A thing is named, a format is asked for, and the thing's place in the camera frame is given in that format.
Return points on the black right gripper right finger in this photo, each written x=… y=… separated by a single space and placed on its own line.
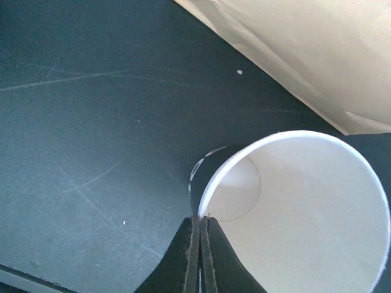
x=221 y=269

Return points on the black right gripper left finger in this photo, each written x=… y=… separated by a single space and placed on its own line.
x=178 y=270

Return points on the orange kraft paper bag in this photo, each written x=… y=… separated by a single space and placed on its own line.
x=334 y=56

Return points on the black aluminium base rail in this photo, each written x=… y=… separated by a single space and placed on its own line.
x=26 y=282

